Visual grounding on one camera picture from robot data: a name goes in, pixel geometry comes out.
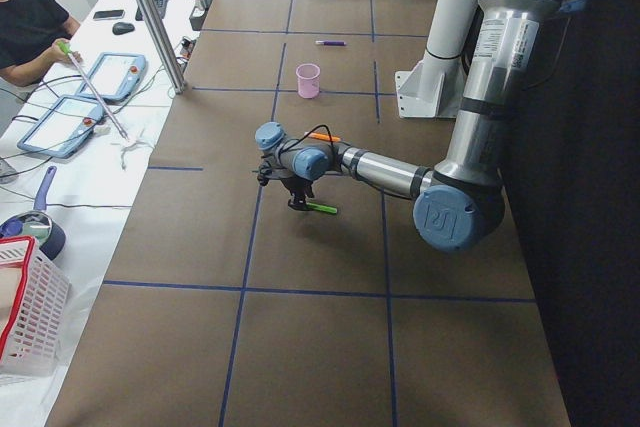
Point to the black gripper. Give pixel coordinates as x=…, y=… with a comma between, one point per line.
x=295, y=189

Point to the green highlighter pen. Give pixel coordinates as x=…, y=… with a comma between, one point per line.
x=322, y=208

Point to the orange highlighter pen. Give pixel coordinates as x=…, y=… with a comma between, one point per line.
x=324, y=137

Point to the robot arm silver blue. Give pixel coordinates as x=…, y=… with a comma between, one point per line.
x=473, y=68

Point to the pink mesh pen holder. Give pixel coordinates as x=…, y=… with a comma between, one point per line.
x=308, y=75

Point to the purple highlighter pen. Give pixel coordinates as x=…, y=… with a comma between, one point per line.
x=333, y=43

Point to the grey metal box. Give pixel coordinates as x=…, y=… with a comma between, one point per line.
x=199, y=13

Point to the far blue teach pendant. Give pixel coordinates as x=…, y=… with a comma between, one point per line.
x=116, y=75

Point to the blue teach pendant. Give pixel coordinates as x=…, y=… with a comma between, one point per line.
x=62, y=130
x=116, y=75

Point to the near blue teach pendant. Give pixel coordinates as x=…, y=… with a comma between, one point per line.
x=62, y=130

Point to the black computer mouse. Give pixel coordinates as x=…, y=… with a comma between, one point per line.
x=121, y=28

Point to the black smartphone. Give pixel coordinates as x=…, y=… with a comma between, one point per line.
x=114, y=14

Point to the long pink grabber stick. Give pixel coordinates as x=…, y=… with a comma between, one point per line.
x=64, y=47

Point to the white red plastic basket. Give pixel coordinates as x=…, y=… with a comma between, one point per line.
x=34, y=292

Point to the seated person black shirt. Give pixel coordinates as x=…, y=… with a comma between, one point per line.
x=31, y=34

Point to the aluminium frame post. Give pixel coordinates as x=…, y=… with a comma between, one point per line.
x=161, y=41

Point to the blue handled saucepan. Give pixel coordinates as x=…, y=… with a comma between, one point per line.
x=49, y=235

